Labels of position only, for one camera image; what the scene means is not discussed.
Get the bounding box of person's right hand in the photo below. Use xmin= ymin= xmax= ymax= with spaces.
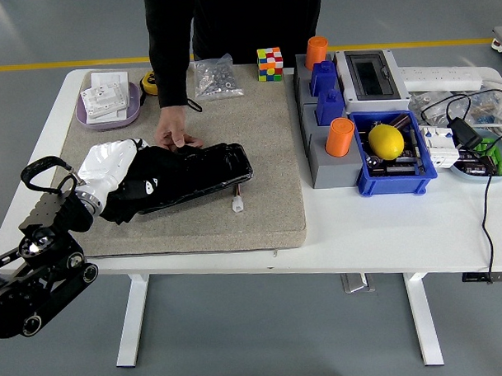
xmin=152 ymin=105 xmax=205 ymax=152

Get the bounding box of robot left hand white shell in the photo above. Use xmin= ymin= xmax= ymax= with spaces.
xmin=74 ymin=137 xmax=161 ymax=204

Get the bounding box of black rag with red tag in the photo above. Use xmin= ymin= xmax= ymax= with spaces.
xmin=97 ymin=144 xmax=187 ymax=226

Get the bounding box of black film-wrapped panel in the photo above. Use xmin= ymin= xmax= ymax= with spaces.
xmin=136 ymin=141 xmax=256 ymax=216

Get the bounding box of black desk height controller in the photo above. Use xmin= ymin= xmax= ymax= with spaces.
xmin=462 ymin=270 xmax=502 ymax=284

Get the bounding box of purple tray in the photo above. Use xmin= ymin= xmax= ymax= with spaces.
xmin=74 ymin=80 xmax=143 ymax=132

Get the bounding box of yellow tape measure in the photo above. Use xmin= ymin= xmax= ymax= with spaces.
xmin=138 ymin=70 xmax=159 ymax=106

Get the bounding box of white flat packet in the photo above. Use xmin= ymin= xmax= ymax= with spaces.
xmin=86 ymin=106 xmax=129 ymax=125

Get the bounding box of clear bag of screws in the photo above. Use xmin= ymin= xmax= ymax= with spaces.
xmin=190 ymin=52 xmax=246 ymax=101

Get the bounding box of grey-brown mat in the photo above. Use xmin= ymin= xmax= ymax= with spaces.
xmin=48 ymin=61 xmax=308 ymax=261

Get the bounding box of colourful puzzle cube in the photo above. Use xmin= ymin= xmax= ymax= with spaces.
xmin=256 ymin=46 xmax=284 ymax=83

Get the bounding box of person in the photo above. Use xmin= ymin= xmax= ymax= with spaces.
xmin=143 ymin=0 xmax=325 ymax=73

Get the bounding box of blue block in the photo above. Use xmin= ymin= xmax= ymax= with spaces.
xmin=309 ymin=59 xmax=340 ymax=98
xmin=315 ymin=87 xmax=348 ymax=127

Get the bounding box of orange cylinder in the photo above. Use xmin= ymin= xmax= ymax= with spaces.
xmin=303 ymin=35 xmax=330 ymax=71
xmin=324 ymin=117 xmax=357 ymax=158

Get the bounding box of white table leg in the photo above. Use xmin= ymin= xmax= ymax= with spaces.
xmin=112 ymin=273 xmax=153 ymax=369
xmin=401 ymin=270 xmax=445 ymax=368

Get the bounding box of grey block holder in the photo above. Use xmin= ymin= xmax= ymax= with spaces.
xmin=292 ymin=50 xmax=366 ymax=190

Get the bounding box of white grey distribution box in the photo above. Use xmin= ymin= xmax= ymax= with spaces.
xmin=334 ymin=47 xmax=412 ymax=115

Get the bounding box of yellow lemon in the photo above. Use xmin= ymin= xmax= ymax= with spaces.
xmin=367 ymin=122 xmax=406 ymax=160

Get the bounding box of blue plastic bin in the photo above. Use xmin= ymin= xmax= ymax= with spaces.
xmin=348 ymin=108 xmax=439 ymax=198

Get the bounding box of brown cylindrical component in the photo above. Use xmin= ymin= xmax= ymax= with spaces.
xmin=387 ymin=112 xmax=413 ymax=131

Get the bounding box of black electronic module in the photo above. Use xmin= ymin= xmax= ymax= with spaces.
xmin=369 ymin=157 xmax=425 ymax=179

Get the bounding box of grey metal floor plate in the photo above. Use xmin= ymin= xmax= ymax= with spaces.
xmin=340 ymin=272 xmax=377 ymax=294

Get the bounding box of clear bag of parts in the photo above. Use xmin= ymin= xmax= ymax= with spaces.
xmin=408 ymin=86 xmax=502 ymax=128

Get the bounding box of white circuit breaker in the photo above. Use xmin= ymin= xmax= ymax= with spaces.
xmin=418 ymin=123 xmax=462 ymax=170

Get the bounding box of white power strip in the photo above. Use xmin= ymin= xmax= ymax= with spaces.
xmin=397 ymin=63 xmax=485 ymax=94

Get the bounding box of dark relay module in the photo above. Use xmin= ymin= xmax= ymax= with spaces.
xmin=456 ymin=148 xmax=500 ymax=177

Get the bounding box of green terminal block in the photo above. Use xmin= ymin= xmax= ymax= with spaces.
xmin=474 ymin=136 xmax=502 ymax=176

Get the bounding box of white wall socket plate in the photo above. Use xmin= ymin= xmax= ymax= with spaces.
xmin=80 ymin=83 xmax=129 ymax=117

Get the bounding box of white switch box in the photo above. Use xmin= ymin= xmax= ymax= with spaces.
xmin=89 ymin=70 xmax=131 ymax=110

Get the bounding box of white plug with wires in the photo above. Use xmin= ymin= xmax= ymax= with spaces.
xmin=230 ymin=183 xmax=245 ymax=214

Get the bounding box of black power adapter with cord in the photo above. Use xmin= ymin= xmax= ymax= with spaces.
xmin=419 ymin=87 xmax=502 ymax=287

